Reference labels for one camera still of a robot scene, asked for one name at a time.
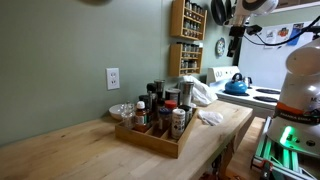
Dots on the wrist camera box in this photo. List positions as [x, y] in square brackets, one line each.
[253, 30]

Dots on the black hanging pan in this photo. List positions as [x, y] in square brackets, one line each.
[218, 11]

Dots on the crumpled white paper towel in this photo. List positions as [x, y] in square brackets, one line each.
[210, 117]

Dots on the blue fridge magnet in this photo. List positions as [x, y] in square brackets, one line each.
[295, 33]

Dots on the white cap sauce bottle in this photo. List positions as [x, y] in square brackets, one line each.
[141, 116]

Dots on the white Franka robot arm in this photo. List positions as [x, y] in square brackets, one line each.
[300, 93]

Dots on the white bowl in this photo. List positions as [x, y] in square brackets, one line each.
[116, 111]

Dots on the small steel pot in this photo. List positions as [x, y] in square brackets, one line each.
[248, 82]

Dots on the black stove burner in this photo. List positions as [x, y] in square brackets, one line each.
[268, 91]
[265, 99]

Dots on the decorative wall plate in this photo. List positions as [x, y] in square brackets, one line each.
[220, 46]

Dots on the white stove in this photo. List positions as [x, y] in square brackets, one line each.
[240, 100]

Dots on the steel pepper grinder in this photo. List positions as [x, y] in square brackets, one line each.
[159, 87]

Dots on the red lid spice jar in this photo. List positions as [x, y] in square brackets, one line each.
[170, 104]

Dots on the crumpled white bag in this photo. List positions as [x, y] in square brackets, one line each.
[201, 91]

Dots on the wooden spice rack tray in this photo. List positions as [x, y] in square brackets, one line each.
[146, 140]

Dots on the white refrigerator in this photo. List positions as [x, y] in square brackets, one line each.
[263, 63]

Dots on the wooden wall spice rack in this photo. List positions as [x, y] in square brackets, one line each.
[176, 61]
[181, 20]

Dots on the black lid spice jar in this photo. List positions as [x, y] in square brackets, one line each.
[186, 115]

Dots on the orange fridge magnet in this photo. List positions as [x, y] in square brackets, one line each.
[283, 32]

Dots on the black bottle white label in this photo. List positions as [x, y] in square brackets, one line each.
[151, 96]

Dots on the white spice shaker container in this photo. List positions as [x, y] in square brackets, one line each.
[178, 125]

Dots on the tall steel white mill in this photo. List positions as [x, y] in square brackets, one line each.
[187, 93]

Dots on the white wall outlet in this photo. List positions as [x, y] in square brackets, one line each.
[113, 78]

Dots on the clear glass shaker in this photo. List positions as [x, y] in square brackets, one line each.
[127, 115]

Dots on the steel tin can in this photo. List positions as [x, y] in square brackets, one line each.
[173, 95]

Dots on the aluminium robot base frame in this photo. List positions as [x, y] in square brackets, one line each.
[276, 156]

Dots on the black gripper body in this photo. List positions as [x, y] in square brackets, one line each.
[236, 31]

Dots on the blue kettle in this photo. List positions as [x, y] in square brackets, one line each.
[236, 86]

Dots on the white fridge note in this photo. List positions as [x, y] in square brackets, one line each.
[270, 36]

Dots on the brown spice jar dark lid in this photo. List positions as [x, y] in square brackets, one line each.
[164, 120]

